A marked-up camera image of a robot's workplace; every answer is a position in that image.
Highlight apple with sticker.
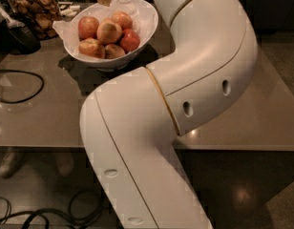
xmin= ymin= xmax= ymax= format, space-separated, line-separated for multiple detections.
xmin=96 ymin=18 xmax=122 ymax=45

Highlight back left apple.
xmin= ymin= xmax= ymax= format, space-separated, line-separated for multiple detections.
xmin=78 ymin=16 xmax=99 ymax=39

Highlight white shoe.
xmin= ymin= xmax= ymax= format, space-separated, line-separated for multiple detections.
xmin=54 ymin=152 xmax=74 ymax=177
xmin=0 ymin=147 xmax=23 ymax=178

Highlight red right apple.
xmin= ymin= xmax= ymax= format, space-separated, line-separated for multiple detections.
xmin=119 ymin=29 xmax=140 ymax=52

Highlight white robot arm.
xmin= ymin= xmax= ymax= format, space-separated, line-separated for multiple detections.
xmin=80 ymin=0 xmax=258 ymax=229

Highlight front left apple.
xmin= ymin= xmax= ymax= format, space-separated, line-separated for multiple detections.
xmin=78 ymin=38 xmax=105 ymax=59

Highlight left white shoe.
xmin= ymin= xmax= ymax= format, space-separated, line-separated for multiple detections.
xmin=0 ymin=147 xmax=23 ymax=178

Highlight white bowl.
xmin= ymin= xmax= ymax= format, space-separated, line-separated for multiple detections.
xmin=62 ymin=0 xmax=159 ymax=73

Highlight front middle apple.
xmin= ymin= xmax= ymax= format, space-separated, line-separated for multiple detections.
xmin=105 ymin=44 xmax=125 ymax=59

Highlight black cable on table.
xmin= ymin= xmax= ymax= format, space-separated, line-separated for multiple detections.
xmin=0 ymin=69 xmax=45 ymax=105

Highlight white items behind bowl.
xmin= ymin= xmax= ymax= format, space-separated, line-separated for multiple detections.
xmin=59 ymin=4 xmax=80 ymax=17

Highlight glass jar of dried chips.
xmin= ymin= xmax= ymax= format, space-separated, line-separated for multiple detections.
xmin=8 ymin=0 xmax=62 ymax=40

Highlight right white shoe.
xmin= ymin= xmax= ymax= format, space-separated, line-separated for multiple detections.
xmin=54 ymin=152 xmax=74 ymax=177

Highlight back right apple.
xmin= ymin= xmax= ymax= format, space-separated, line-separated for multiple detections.
xmin=112 ymin=11 xmax=133 ymax=30

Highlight black round appliance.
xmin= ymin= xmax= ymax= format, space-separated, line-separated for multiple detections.
xmin=3 ymin=25 xmax=41 ymax=54

